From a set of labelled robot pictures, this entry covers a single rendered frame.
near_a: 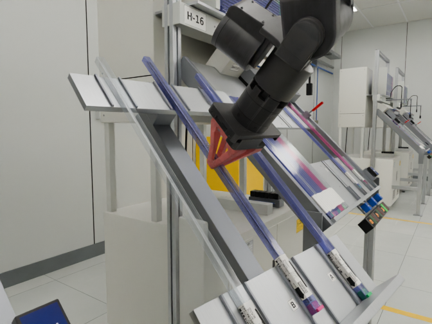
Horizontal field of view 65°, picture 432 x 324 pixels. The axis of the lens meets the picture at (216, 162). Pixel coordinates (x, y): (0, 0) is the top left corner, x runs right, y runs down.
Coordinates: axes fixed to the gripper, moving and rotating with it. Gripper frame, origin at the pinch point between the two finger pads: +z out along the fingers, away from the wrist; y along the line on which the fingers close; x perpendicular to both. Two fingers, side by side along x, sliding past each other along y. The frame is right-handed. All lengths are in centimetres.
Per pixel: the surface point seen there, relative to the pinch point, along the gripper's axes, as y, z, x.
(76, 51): -72, 102, -187
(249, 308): 10.4, -0.4, 20.5
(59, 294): -36, 181, -51
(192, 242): 2.3, 11.5, 7.0
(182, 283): 2.4, 18.7, 10.5
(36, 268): -35, 201, -80
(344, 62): -678, 93, -294
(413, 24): -697, -32, -246
